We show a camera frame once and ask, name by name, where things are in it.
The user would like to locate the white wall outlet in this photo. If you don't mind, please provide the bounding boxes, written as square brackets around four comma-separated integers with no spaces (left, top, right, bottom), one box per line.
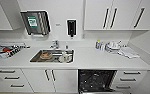
[80,31,86,38]

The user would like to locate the small countertop soap pump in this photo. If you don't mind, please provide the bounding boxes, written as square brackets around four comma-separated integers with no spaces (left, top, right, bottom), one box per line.
[64,44,69,51]

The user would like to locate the dish drying rack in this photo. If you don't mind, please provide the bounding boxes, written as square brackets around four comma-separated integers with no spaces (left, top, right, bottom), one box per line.
[0,39,30,58]

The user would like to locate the stack of white plates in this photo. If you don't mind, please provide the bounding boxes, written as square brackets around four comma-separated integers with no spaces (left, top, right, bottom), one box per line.
[105,40,124,53]

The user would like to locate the white cup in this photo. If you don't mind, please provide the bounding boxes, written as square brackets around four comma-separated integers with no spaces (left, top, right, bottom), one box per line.
[61,50,69,59]

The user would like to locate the black soap dispenser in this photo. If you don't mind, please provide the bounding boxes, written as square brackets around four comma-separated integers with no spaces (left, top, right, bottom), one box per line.
[66,19,77,38]

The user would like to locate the stainless steel dishwasher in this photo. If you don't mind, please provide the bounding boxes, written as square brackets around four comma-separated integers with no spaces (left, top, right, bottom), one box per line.
[77,69,119,94]

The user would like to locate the white plate in sink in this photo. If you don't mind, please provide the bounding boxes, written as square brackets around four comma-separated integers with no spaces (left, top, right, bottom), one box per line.
[57,55,73,64]

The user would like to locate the steel paper towel dispenser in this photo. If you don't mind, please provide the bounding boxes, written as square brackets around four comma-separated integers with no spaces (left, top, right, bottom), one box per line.
[20,9,52,36]

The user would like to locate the white sink base cabinet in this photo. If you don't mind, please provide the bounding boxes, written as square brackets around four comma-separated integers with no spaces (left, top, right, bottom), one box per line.
[21,68,79,94]

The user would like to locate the chrome sink faucet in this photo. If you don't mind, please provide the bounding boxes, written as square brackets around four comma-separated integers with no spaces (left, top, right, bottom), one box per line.
[50,40,60,50]

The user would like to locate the bowl with orange food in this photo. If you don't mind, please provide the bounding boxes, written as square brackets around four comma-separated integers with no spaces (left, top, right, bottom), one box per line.
[40,52,51,61]

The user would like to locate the dish soap bottle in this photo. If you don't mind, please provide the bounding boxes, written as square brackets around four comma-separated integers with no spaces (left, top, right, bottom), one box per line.
[95,39,102,51]

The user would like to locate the white drawer stack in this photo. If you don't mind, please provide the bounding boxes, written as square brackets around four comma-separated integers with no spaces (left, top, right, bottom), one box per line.
[110,69,149,94]
[0,68,34,94]

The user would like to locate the stainless steel sink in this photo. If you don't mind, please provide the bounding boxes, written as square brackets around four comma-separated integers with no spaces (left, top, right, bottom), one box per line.
[29,48,76,64]

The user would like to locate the small clear jar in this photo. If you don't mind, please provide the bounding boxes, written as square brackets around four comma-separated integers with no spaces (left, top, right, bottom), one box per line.
[100,42,106,52]

